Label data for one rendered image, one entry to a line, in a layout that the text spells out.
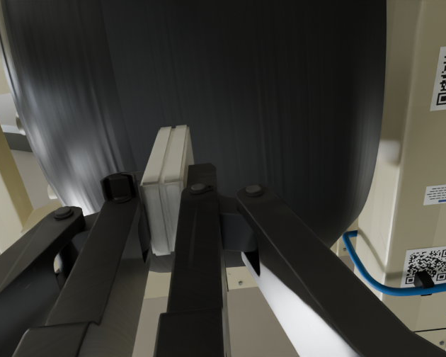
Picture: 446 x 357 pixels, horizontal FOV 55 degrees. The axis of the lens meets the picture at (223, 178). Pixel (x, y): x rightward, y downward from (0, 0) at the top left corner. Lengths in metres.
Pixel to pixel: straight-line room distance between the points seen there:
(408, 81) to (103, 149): 0.36
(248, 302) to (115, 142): 3.26
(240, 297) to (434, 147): 3.08
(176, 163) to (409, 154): 0.45
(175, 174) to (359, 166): 0.23
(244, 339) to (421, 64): 2.93
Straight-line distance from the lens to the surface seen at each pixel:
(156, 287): 1.03
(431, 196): 0.64
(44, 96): 0.32
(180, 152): 0.17
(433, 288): 0.71
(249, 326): 3.39
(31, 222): 1.18
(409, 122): 0.57
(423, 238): 0.68
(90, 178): 0.34
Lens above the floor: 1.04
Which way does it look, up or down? 31 degrees up
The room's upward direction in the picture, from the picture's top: 174 degrees clockwise
